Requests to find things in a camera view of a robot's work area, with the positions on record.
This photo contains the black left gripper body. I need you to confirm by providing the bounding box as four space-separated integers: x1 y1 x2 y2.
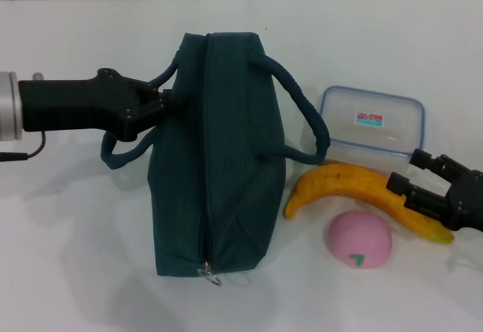
17 68 143 143

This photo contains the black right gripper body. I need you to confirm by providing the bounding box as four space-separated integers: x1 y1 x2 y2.
443 171 483 232

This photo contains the yellow banana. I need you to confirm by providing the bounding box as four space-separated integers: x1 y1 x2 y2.
285 161 455 244

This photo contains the pink toy peach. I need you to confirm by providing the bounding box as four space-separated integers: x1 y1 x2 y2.
326 211 393 271

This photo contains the clear plastic food container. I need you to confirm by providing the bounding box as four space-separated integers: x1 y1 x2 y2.
318 85 426 171

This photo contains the dark teal lunch bag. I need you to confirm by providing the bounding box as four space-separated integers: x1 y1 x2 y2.
100 31 332 277

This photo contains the metal zipper pull ring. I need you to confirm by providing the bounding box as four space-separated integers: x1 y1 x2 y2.
196 260 224 287

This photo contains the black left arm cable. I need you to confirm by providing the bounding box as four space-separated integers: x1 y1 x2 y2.
0 131 48 161

